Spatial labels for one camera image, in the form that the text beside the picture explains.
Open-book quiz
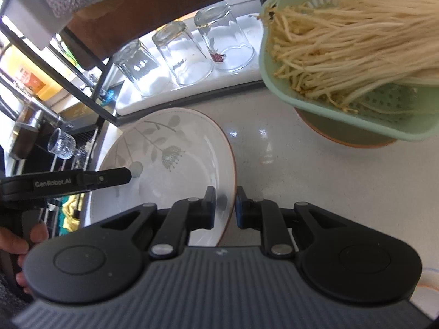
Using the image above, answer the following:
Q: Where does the floral ceramic plate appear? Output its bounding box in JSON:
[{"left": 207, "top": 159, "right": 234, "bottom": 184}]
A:
[{"left": 89, "top": 108, "right": 237, "bottom": 246}]

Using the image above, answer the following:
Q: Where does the person left hand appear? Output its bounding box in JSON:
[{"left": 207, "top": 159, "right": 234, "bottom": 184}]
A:
[{"left": 1, "top": 222, "right": 48, "bottom": 295}]

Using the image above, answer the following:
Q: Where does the sink roll-up drying rack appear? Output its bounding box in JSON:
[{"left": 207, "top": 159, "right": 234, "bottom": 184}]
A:
[{"left": 42, "top": 128, "right": 98, "bottom": 238}]

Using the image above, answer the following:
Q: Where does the yellow cloth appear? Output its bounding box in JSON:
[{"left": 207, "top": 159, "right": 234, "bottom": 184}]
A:
[{"left": 62, "top": 194, "right": 84, "bottom": 232}]

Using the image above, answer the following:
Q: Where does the small crystal glass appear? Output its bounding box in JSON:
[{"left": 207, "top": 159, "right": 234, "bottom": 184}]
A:
[{"left": 47, "top": 128, "right": 77, "bottom": 160}]

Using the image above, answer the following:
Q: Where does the slim chrome water tap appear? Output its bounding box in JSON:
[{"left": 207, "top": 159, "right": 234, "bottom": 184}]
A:
[{"left": 88, "top": 72, "right": 115, "bottom": 107}]

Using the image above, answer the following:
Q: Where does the white ceramic bowl orange base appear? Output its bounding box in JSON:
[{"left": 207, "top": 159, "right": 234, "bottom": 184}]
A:
[{"left": 296, "top": 109, "right": 396, "bottom": 149}]

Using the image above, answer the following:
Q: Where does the clear upturned glass left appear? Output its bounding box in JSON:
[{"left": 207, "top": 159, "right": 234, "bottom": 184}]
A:
[{"left": 113, "top": 39, "right": 171, "bottom": 97}]

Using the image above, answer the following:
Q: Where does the clear upturned glass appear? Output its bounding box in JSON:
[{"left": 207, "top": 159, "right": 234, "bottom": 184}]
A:
[
  {"left": 152, "top": 21, "right": 213, "bottom": 86},
  {"left": 113, "top": 39, "right": 171, "bottom": 97}
]

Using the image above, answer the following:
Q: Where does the yellow detergent bottle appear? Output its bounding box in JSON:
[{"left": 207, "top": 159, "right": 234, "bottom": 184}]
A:
[{"left": 1, "top": 44, "right": 63, "bottom": 101}]

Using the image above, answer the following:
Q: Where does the clear upturned glass middle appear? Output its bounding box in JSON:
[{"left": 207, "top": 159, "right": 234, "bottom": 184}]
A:
[{"left": 152, "top": 21, "right": 213, "bottom": 86}]

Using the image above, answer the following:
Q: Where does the clear glass with red print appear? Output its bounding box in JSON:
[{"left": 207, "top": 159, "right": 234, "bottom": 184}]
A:
[{"left": 193, "top": 2, "right": 254, "bottom": 72}]

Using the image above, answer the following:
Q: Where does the white drip tray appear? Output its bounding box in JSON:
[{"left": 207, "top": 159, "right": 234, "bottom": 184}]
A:
[{"left": 115, "top": 0, "right": 263, "bottom": 117}]

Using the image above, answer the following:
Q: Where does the green colander basket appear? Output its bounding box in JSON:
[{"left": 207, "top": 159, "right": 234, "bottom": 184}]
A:
[{"left": 259, "top": 0, "right": 438, "bottom": 141}]

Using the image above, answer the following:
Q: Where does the enoki mushroom bundle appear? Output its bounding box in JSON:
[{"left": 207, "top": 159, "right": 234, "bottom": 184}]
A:
[{"left": 260, "top": 0, "right": 438, "bottom": 111}]

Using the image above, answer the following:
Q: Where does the black metal dish rack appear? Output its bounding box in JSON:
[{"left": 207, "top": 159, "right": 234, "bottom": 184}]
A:
[{"left": 1, "top": 0, "right": 266, "bottom": 126}]

